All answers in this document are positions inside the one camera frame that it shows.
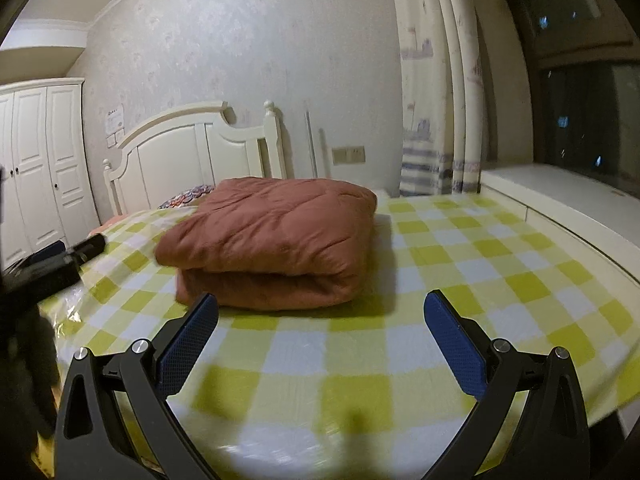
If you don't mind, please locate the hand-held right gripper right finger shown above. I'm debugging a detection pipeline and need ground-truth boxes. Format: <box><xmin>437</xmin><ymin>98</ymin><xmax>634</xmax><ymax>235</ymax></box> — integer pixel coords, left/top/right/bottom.
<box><xmin>422</xmin><ymin>289</ymin><xmax>592</xmax><ymax>480</ymax></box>

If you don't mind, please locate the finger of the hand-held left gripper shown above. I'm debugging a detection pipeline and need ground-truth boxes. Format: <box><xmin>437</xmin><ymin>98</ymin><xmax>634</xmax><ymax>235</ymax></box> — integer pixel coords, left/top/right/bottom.
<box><xmin>67</xmin><ymin>234</ymin><xmax>107</xmax><ymax>263</ymax></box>
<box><xmin>22</xmin><ymin>240</ymin><xmax>67</xmax><ymax>266</ymax></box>

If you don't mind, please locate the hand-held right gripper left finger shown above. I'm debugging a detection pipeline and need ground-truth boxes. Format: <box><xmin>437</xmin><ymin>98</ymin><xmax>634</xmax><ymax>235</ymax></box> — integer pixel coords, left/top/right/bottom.
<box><xmin>52</xmin><ymin>292</ymin><xmax>221</xmax><ymax>480</ymax></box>

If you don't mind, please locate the pink quilted jacket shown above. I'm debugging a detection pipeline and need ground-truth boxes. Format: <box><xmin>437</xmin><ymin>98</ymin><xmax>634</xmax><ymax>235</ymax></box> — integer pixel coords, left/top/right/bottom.
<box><xmin>155</xmin><ymin>176</ymin><xmax>379</xmax><ymax>312</ymax></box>

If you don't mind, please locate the person's left forearm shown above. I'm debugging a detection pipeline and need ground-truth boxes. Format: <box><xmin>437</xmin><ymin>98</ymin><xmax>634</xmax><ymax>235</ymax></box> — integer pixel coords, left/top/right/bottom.
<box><xmin>0</xmin><ymin>302</ymin><xmax>58</xmax><ymax>441</ymax></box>

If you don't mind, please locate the white wardrobe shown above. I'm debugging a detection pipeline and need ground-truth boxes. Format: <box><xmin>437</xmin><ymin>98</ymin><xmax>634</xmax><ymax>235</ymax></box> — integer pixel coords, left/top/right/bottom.
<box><xmin>0</xmin><ymin>77</ymin><xmax>101</xmax><ymax>271</ymax></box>

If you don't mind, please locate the patterned pillow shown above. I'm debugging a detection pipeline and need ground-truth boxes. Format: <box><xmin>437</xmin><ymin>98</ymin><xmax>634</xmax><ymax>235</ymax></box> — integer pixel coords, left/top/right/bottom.
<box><xmin>157</xmin><ymin>183</ymin><xmax>217</xmax><ymax>210</ymax></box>

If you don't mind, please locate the white wooden headboard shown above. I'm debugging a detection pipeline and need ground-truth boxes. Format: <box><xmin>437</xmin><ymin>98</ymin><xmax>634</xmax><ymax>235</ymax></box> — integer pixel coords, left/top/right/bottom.
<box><xmin>102</xmin><ymin>100</ymin><xmax>287</xmax><ymax>216</ymax></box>

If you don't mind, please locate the white window bench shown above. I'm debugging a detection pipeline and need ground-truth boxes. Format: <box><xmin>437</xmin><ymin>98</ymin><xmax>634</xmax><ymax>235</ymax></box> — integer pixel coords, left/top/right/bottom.
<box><xmin>479</xmin><ymin>162</ymin><xmax>640</xmax><ymax>281</ymax></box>

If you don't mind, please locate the white pole lamp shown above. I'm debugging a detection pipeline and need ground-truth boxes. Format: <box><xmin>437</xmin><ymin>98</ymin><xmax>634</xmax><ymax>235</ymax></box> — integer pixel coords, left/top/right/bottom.
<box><xmin>305</xmin><ymin>112</ymin><xmax>318</xmax><ymax>181</ymax></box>

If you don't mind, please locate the printed striped curtain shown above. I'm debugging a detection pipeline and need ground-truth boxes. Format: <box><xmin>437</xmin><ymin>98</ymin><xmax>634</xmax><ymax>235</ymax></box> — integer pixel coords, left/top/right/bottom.
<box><xmin>390</xmin><ymin>0</ymin><xmax>483</xmax><ymax>197</ymax></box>

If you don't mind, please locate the dark window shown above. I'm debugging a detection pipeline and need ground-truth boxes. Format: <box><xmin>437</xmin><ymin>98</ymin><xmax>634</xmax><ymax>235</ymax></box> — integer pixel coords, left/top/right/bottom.
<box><xmin>490</xmin><ymin>0</ymin><xmax>640</xmax><ymax>196</ymax></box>

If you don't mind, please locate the paper wall notice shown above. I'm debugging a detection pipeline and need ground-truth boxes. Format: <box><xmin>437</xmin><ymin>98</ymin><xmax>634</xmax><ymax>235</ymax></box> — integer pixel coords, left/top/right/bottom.
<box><xmin>105</xmin><ymin>103</ymin><xmax>126</xmax><ymax>148</ymax></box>

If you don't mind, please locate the wall socket plate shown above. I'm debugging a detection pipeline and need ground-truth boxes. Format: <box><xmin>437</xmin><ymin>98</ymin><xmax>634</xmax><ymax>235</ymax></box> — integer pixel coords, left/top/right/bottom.
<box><xmin>331</xmin><ymin>145</ymin><xmax>366</xmax><ymax>165</ymax></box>

